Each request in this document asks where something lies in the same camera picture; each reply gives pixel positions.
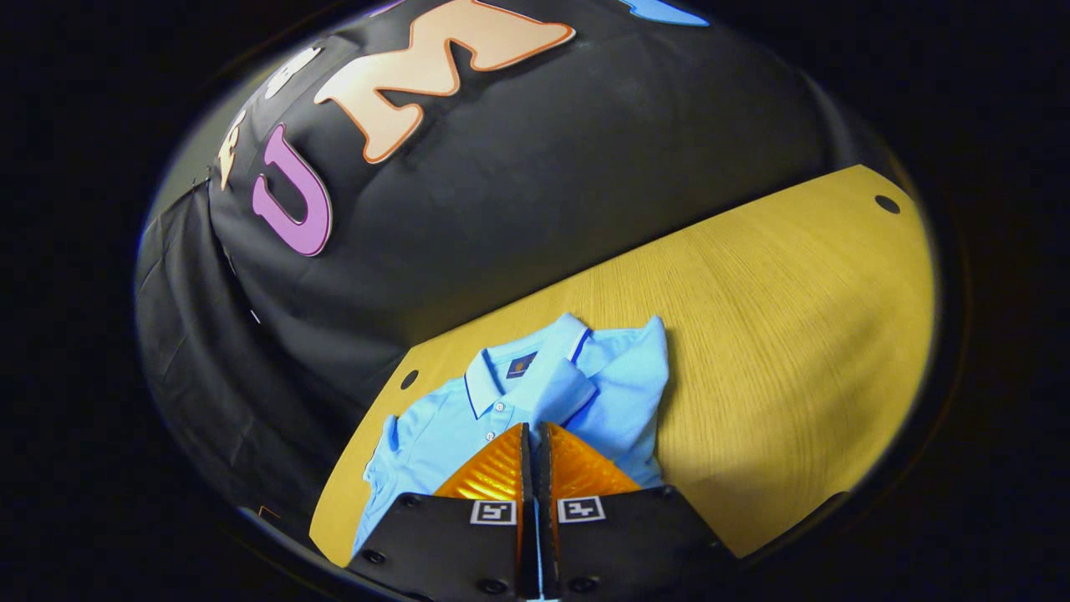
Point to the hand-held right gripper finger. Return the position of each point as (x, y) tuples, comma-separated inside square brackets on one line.
[(543, 502), (527, 477)]

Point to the light blue T-shirt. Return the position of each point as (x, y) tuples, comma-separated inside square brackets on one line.
[(619, 393)]

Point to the black backdrop cloth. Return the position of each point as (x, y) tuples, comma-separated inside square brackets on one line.
[(543, 167)]

